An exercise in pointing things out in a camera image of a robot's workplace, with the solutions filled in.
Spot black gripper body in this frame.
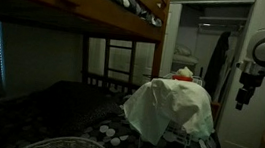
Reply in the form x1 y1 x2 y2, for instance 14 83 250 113
237 69 265 99

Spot white fluffy plush toy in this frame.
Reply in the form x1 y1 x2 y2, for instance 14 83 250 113
175 65 196 79

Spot orange wooden stand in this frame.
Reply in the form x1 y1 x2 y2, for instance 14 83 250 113
207 100 223 129

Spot dark hanging coat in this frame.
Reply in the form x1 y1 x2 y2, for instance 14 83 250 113
201 28 232 94

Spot red bowl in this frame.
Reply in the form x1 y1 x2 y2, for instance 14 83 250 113
171 74 195 83

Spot closet shelf with rod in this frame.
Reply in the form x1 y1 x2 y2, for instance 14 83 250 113
197 12 249 35

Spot white cloth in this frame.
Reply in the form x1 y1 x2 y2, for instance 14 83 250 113
118 72 220 148

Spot folded white linens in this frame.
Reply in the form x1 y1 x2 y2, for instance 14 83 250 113
172 43 201 66

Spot dark dotted bed blanket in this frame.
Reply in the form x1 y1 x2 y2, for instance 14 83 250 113
0 72 229 148

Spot dotted bunk mattress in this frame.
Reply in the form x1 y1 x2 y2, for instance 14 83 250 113
77 0 166 29

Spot blue light strip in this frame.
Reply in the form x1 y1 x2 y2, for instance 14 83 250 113
0 21 14 91

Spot white wire rack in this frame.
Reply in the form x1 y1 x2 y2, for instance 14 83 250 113
133 69 222 148

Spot wooden bunk bed frame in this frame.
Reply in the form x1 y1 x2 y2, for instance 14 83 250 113
0 0 173 95

